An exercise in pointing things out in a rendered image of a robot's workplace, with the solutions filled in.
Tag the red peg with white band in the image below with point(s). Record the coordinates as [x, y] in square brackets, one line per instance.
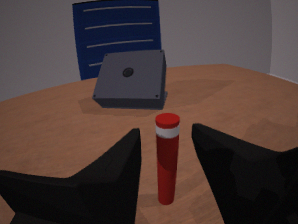
[167, 138]

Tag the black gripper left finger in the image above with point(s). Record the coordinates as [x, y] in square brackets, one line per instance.
[104, 192]

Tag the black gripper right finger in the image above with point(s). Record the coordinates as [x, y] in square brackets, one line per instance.
[248, 182]

